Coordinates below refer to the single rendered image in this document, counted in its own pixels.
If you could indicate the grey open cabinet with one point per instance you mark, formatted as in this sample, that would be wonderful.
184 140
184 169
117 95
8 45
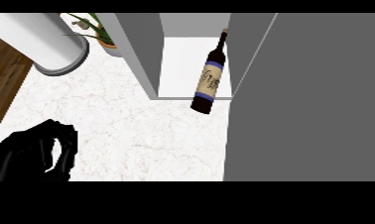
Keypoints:
147 53

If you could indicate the flat dark grey cabinet door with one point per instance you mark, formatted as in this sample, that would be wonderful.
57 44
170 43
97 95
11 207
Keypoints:
303 102

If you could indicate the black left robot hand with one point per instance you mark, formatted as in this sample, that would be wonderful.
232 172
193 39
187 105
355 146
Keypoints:
27 155

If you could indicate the dark wine bottle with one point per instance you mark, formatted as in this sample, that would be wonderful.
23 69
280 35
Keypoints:
212 79

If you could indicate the green plant in orange pot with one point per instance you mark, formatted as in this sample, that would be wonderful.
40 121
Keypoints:
100 34

